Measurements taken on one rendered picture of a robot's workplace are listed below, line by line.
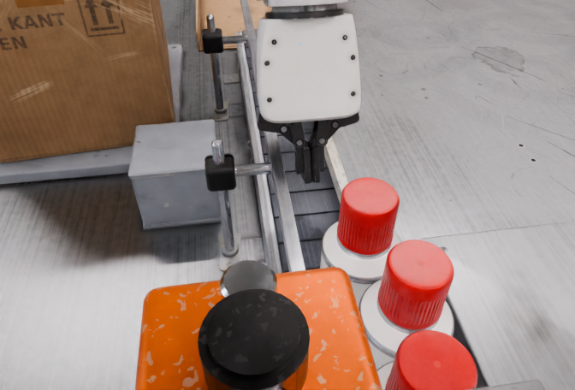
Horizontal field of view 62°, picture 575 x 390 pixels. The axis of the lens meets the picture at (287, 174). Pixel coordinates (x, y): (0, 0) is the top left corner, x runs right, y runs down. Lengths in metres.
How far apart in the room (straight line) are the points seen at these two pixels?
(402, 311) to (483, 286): 0.27
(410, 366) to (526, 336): 0.29
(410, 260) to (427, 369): 0.06
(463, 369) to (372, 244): 0.09
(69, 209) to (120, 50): 0.21
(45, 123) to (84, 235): 0.17
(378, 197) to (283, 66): 0.22
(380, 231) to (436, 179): 0.43
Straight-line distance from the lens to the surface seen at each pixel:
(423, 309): 0.25
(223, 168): 0.47
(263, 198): 0.57
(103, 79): 0.67
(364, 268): 0.29
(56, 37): 0.65
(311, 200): 0.57
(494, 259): 0.55
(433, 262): 0.25
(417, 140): 0.76
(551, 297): 0.54
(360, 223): 0.27
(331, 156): 0.57
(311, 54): 0.47
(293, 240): 0.41
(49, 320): 0.58
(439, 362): 0.22
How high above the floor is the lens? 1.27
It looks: 41 degrees down
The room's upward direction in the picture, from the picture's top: straight up
